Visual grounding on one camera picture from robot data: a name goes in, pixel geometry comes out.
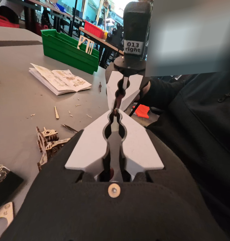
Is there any wooden top desk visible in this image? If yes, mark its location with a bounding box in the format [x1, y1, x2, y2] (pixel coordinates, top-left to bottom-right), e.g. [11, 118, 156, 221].
[79, 26, 125, 67]

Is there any red storage bin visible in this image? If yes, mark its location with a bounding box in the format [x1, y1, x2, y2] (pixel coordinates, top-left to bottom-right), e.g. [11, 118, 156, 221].
[84, 20, 106, 39]
[0, 14, 20, 29]

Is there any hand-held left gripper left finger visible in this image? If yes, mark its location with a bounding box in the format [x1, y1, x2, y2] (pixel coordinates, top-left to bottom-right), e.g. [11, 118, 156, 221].
[65, 110, 113, 178]

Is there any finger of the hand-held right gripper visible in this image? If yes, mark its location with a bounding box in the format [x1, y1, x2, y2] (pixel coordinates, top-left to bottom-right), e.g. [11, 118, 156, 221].
[106, 71, 125, 110]
[118, 74, 143, 111]

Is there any dark wooden strip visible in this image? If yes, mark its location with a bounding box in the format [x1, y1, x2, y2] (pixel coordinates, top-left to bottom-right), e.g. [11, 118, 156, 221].
[61, 124, 79, 133]

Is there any folded instruction booklet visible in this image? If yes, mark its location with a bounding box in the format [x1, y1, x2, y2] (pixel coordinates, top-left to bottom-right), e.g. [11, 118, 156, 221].
[29, 63, 92, 96]

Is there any green storage bin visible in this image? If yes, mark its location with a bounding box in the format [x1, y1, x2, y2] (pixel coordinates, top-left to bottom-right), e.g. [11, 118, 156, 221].
[41, 29, 100, 75]

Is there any orange floor object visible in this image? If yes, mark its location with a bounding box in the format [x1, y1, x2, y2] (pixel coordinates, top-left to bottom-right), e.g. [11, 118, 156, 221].
[133, 104, 150, 119]

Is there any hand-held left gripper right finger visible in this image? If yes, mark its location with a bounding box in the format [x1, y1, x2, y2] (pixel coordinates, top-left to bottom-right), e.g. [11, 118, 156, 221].
[117, 109, 165, 178]

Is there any black metal pole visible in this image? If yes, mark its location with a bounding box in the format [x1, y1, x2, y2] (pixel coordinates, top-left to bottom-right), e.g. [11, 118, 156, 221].
[129, 102, 141, 117]

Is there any black model kit box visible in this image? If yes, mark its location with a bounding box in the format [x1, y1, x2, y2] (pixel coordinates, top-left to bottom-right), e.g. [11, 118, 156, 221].
[0, 165, 24, 212]

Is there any slotted wooden sheet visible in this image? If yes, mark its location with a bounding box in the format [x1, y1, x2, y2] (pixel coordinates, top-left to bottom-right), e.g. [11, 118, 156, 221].
[77, 35, 95, 55]

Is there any punched wooden parts sheet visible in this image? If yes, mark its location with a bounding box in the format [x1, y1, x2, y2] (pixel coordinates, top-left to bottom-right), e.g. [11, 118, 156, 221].
[0, 202, 14, 241]

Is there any person's right hand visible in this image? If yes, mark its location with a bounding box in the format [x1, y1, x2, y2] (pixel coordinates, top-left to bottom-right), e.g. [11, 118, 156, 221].
[136, 80, 151, 102]

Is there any wooden model frame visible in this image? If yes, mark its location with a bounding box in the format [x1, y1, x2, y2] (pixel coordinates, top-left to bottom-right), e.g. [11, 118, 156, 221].
[36, 127, 71, 172]

